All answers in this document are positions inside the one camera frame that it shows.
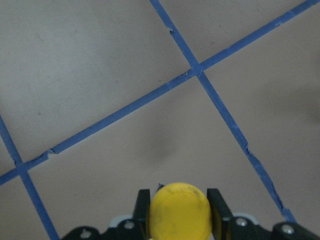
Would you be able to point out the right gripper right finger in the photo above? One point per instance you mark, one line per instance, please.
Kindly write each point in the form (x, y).
(220, 213)

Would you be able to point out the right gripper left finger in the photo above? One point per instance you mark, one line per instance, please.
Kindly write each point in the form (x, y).
(141, 212)

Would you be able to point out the yellow push button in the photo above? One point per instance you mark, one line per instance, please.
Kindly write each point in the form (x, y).
(179, 211)

